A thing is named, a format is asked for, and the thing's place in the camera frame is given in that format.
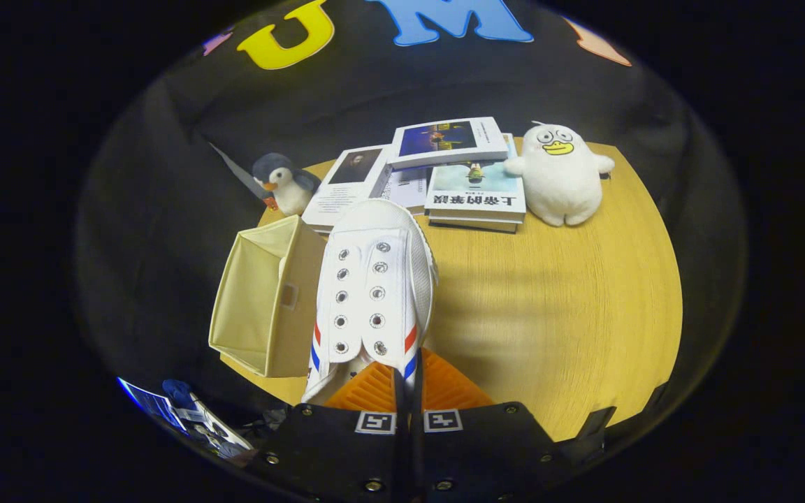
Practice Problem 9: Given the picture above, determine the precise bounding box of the black backdrop cloth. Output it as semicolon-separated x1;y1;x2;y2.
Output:
75;0;746;448

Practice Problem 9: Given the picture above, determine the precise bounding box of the blue cloth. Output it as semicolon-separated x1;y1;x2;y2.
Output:
162;379;195;407

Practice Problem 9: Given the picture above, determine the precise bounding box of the plain white book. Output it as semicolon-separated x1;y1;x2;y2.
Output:
375;166;435;216

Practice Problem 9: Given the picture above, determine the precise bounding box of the blue penguin plush toy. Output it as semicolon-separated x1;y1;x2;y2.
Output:
252;152;321;217

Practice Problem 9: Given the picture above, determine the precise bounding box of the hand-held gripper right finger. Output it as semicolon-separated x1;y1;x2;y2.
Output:
409;347;571;503

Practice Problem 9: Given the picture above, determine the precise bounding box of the white striped canvas shoe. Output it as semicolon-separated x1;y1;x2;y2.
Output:
301;199;440;406

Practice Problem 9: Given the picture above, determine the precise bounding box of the book with pale teal cover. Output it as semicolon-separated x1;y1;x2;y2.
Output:
425;134;527;234

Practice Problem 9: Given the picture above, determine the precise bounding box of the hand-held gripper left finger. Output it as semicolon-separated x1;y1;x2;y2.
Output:
249;360;410;503

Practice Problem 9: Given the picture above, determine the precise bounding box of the white book with portrait cover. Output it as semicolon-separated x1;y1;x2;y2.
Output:
301;145;393;233

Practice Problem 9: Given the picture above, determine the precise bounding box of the beige fabric storage box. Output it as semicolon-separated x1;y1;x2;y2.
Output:
208;214;330;379

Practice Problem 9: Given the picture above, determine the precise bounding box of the book with blue picture cover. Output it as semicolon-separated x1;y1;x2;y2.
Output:
386;117;510;170

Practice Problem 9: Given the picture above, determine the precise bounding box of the white duck plush toy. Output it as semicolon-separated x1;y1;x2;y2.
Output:
502;122;616;228

